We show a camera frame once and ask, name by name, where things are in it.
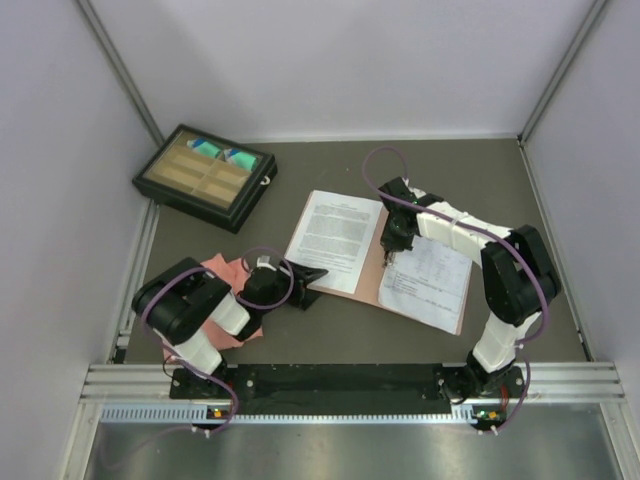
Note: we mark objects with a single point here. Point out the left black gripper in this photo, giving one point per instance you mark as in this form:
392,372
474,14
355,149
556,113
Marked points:
302,276

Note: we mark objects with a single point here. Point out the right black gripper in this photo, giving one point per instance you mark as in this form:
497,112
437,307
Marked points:
392,243

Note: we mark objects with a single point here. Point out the white text document sheet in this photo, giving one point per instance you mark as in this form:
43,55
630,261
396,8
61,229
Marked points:
335,233

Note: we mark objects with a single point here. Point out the white table form sheet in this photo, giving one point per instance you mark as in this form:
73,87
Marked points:
428,284

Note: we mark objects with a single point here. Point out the beige paper folder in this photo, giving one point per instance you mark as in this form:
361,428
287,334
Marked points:
372,273

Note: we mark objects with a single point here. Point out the pink cloth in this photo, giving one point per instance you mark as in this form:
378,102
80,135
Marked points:
226,321

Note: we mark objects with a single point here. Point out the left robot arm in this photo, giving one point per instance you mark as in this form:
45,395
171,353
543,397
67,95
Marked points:
196,310

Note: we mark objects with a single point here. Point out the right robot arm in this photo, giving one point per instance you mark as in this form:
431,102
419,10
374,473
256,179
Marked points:
520,280

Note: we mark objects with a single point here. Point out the chrome folder clip mechanism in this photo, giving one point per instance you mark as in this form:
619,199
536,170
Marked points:
388,259

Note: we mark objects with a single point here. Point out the black compartment box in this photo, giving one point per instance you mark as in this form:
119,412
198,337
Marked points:
209,189

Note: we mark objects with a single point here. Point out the right teal roll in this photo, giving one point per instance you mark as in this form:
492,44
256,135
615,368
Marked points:
241,159

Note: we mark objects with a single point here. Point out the teal roll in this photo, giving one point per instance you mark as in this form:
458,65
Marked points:
241,159
204,147

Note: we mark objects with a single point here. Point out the left teal roll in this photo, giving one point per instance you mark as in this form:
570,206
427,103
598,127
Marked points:
204,147

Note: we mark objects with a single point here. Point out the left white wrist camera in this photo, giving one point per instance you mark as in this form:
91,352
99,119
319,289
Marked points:
264,263

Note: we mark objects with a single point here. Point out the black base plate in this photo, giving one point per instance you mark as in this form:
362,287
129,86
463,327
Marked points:
361,388

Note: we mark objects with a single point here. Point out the right aluminium frame post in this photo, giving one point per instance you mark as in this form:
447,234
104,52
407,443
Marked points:
594,16

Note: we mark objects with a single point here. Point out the aluminium frame post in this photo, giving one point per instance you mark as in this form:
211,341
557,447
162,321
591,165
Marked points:
119,68
594,16

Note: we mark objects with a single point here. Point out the grey slotted cable duct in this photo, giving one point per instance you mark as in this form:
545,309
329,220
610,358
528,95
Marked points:
202,414

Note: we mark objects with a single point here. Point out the left aluminium frame post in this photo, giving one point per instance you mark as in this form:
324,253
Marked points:
119,68

